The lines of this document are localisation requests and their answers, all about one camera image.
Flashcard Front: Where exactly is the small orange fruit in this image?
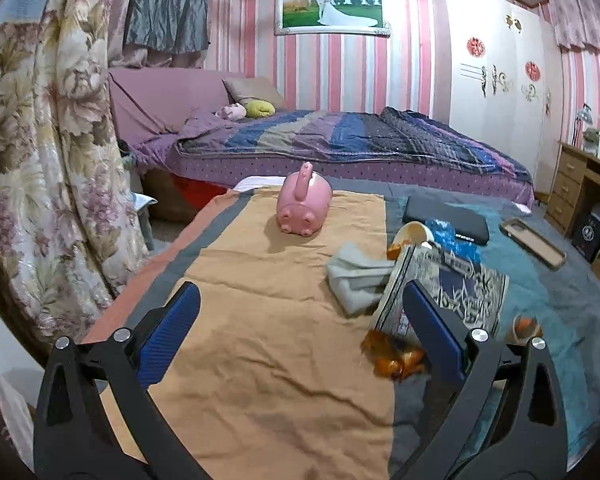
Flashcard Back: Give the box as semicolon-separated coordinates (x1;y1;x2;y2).
505;314;544;346

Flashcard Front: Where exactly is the grey patterned snack bag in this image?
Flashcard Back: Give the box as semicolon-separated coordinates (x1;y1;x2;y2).
370;245;509;346

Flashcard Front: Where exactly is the orange plastic wrapper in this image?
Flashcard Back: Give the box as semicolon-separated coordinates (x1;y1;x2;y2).
361;330;427;382

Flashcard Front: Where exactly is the blue plastic bag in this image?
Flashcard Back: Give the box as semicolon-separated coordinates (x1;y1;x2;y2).
425;218;481;263

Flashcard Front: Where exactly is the grey teal bed cover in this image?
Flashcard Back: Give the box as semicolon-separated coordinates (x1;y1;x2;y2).
90;183;600;479

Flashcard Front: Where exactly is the beige phone case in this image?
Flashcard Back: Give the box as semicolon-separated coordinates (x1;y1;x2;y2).
500;218;567;271

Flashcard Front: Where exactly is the orange towel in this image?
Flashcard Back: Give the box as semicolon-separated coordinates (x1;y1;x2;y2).
100;186;397;480

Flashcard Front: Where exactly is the black box under desk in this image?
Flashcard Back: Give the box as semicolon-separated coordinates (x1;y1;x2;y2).
571;209;600;263

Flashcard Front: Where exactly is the black wallet case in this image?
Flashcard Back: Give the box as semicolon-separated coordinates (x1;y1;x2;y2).
403;195;490;246

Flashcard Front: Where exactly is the grey folded cloth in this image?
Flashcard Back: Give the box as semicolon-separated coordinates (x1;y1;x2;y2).
325;243;394;318

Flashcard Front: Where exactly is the white round cup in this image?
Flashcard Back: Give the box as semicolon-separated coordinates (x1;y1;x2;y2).
387;221;434;260

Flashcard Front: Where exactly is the floral curtain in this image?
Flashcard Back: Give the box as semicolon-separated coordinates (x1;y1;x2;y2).
0;0;147;347

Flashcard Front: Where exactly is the wooden desk with drawers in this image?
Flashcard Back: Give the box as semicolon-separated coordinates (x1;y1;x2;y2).
545;143;600;281

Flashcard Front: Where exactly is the large purple bed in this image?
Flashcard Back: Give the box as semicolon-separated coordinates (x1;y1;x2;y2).
109;68;534;206

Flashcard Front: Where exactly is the pink piggy bank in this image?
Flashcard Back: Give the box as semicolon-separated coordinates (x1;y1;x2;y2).
276;162;332;237

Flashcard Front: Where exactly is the striped purple blue blanket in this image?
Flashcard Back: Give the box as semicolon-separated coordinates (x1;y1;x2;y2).
175;106;532;183

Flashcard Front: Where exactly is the pink plush toy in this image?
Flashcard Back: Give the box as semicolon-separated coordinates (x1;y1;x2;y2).
215;103;247;122

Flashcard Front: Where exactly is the yellow plush toy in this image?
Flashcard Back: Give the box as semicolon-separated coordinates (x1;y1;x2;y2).
244;100;276;119

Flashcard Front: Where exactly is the white wardrobe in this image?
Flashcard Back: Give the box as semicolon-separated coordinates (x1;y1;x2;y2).
431;0;562;193

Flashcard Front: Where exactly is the beige pillow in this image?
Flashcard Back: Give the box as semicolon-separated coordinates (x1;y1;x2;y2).
223;77;287;110

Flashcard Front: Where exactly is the pink window valance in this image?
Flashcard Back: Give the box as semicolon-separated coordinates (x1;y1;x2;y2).
548;0;600;50

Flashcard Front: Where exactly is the grey hanging garment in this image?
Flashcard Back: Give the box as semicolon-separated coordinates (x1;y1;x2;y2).
125;0;209;55

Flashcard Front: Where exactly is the framed wedding photo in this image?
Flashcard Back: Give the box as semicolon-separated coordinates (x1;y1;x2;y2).
274;0;391;37

